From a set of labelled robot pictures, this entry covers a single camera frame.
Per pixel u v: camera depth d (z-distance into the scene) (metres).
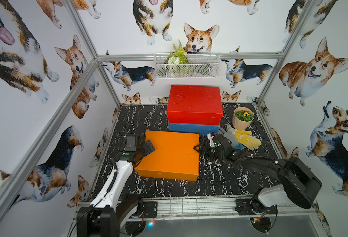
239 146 0.95
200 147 0.77
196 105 0.89
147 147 0.76
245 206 0.73
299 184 0.43
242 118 0.98
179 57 0.82
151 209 0.73
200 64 0.92
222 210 0.74
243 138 0.99
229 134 0.98
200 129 0.98
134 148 0.63
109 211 0.41
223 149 0.66
